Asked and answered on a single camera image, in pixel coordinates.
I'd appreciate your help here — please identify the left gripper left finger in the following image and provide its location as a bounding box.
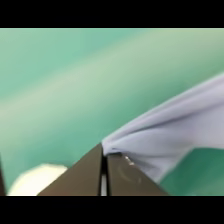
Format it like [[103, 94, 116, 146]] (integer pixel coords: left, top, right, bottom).
[[37, 142, 104, 197]]

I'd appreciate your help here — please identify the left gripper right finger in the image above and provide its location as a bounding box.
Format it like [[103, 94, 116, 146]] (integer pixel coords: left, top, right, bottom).
[[106, 153, 170, 197]]

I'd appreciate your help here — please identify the lavender shirt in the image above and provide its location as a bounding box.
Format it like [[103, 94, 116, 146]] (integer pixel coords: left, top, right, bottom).
[[101, 72, 224, 184]]

